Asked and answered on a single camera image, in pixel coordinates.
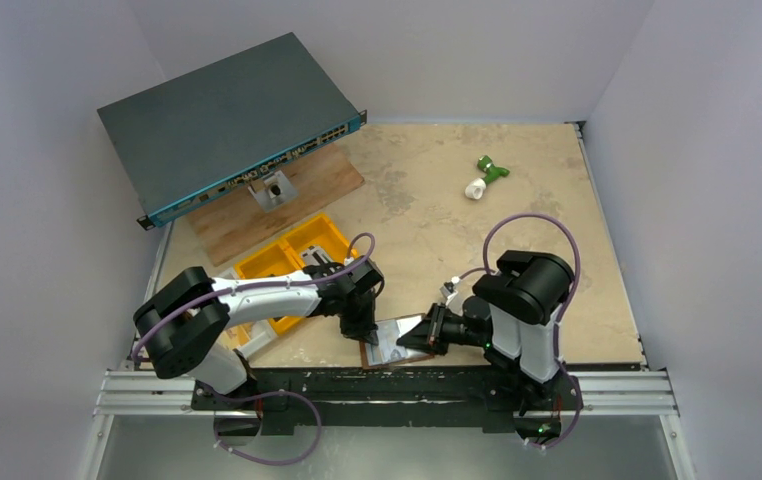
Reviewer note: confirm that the yellow bin with silver cards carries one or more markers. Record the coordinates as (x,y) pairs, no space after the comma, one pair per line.
(317,240)

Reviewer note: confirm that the yellow bin with black cards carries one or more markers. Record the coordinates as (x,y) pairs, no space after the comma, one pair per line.
(274,259)

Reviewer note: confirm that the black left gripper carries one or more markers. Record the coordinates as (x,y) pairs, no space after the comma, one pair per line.
(360,328)

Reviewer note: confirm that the grey network switch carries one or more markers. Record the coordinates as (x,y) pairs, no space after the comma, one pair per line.
(197,137)

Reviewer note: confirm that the grey metal bracket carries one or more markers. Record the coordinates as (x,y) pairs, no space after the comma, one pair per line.
(273,191)

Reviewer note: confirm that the plywood board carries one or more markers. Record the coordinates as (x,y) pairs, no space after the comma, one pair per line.
(248,216)

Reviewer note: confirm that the black metal base rail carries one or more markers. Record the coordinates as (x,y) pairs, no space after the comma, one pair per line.
(481,396)

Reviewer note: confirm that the green and white plastic fitting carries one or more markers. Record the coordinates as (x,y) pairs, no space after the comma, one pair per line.
(491,172)

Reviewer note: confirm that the white bin with gold cards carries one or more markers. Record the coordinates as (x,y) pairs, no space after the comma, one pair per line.
(249,339)

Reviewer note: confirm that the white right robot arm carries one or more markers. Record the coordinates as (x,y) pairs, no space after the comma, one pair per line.
(511,316)

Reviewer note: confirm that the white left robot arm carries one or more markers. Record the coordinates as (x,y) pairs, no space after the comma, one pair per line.
(180,325)

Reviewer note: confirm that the brown leather card holder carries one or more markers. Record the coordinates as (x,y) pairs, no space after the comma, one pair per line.
(387,352)

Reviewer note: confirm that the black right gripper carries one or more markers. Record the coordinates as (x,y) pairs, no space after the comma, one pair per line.
(434,327)

